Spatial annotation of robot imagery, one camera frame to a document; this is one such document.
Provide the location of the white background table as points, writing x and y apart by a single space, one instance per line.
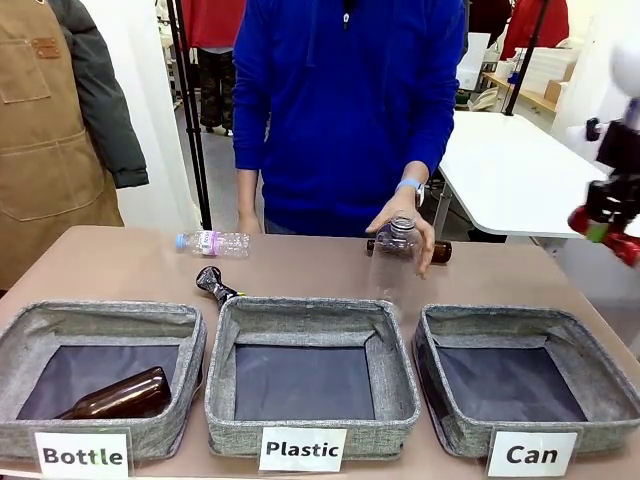
510 165

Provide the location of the thin black tripod pole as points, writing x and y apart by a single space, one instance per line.
522 60

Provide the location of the white Can label card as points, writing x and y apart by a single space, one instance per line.
531 454

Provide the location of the dark green padded jacket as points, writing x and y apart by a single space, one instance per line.
107 100

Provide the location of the light blue wristwatch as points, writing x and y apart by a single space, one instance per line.
407 186

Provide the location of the large clear plastic bottle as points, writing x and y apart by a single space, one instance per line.
392 265

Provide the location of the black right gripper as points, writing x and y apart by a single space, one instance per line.
620 150

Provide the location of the cardboard box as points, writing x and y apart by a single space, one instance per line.
556 90

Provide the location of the person in camouflage trousers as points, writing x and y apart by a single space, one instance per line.
217 90

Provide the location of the grey basket labelled Plastic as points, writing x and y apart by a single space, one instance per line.
225 380

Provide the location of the stack of white trays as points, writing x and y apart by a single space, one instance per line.
550 62

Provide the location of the small bottle with pink label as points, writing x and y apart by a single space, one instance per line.
225 244

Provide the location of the large brown glass bottle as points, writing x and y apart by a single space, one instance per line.
125 397

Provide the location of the person in blue sweater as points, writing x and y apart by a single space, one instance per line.
345 110

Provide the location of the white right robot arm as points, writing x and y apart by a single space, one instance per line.
625 65

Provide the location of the white Plastic label card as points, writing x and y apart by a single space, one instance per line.
302 449

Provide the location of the white storage box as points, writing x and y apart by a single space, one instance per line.
472 62

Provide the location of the white Bottle label card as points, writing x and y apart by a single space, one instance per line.
82 455

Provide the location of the grey basket labelled Bottle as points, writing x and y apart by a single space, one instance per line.
30 325

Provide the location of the black stand pole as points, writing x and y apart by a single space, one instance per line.
192 110

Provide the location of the person's right forearm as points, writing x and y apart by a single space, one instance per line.
249 200

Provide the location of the brown canvas apron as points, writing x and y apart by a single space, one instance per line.
40 125

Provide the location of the person's left hand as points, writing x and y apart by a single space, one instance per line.
422 235

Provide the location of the grey basket labelled Can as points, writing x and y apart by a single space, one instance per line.
600 345

